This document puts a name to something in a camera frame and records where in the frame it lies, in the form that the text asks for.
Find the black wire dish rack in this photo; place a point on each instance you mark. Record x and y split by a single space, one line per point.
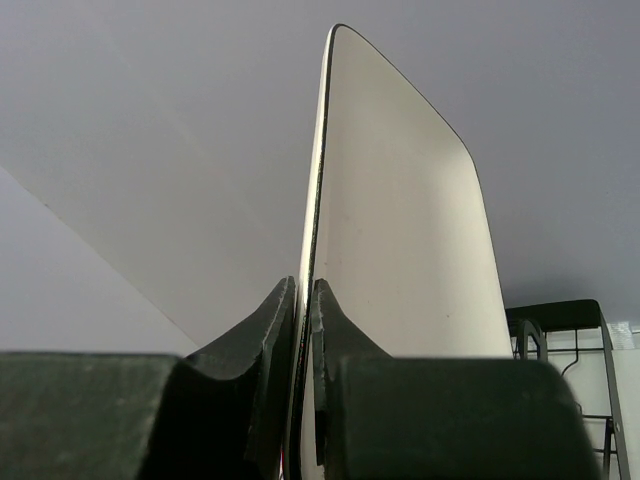
598 359

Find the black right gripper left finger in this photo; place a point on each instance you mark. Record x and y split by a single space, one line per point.
218 413

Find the white rectangular plate black rim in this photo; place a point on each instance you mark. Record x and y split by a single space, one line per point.
395 222

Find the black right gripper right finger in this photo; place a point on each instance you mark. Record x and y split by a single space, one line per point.
381 417

